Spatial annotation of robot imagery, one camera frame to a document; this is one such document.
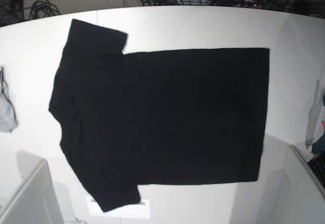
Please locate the black keyboard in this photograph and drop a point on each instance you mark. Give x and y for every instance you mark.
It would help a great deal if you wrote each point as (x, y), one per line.
(317, 166)

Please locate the white divider panel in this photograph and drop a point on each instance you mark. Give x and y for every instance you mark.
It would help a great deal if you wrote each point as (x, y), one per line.
(299, 197)
(34, 201)

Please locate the white divider panel left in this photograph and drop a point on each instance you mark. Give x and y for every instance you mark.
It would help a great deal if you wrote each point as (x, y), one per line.
(34, 201)

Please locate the black T-shirt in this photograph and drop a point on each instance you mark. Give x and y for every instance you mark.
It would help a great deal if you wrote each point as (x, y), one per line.
(176, 117)

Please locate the blue orange tool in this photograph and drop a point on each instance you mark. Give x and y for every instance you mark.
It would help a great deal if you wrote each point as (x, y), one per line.
(318, 146)

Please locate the black power strip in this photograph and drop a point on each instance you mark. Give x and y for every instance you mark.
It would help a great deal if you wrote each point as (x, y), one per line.
(234, 3)

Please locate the grey cloth at left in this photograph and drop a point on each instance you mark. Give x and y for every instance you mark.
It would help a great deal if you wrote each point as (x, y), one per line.
(9, 120)

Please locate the white divider panel right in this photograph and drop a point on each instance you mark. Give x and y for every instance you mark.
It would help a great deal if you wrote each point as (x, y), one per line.
(299, 197)

